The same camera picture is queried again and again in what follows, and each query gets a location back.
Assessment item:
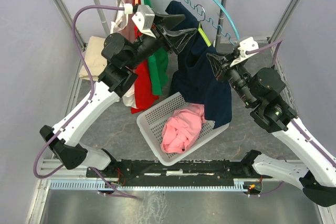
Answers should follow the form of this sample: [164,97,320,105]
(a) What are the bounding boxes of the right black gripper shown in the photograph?
[206,51,257,107]

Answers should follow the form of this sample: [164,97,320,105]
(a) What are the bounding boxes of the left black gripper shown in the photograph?
[126,10,198,70]

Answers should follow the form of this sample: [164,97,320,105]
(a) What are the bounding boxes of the navy blue t shirt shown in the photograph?
[165,0,233,128]

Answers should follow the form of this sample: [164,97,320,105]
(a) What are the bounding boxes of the yellow green hanger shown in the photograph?
[193,3,212,48]

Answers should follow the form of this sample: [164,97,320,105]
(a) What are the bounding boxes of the green t shirt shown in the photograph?
[139,0,169,95]

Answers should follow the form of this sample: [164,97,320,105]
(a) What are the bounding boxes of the teal blue hanger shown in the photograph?
[182,0,240,47]

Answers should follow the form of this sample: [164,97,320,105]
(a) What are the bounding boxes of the pink t shirt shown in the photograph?
[161,103,206,154]

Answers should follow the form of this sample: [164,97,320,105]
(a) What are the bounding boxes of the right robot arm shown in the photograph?
[206,53,335,207]

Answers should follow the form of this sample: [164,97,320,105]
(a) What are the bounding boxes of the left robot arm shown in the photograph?
[39,13,197,177]

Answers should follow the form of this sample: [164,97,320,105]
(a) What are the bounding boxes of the white t shirt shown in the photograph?
[111,0,137,109]

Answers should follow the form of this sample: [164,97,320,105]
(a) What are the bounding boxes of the red t shirt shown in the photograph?
[131,0,159,114]

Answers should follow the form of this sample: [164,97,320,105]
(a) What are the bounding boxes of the folded beige cloth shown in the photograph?
[85,36,107,82]

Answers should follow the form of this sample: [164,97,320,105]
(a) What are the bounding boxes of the white plastic basket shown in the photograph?
[136,92,229,166]

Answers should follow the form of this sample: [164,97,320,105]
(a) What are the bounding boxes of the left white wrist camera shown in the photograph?
[124,3,156,38]

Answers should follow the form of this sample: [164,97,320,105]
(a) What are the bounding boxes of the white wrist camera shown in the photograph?
[124,3,156,38]
[230,37,259,67]

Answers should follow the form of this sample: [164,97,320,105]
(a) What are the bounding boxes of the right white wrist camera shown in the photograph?
[230,37,259,67]

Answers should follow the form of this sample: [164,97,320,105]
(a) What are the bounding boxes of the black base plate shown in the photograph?
[99,159,261,186]

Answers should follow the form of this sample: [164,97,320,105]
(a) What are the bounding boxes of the light blue cable duct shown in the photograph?
[49,179,259,192]

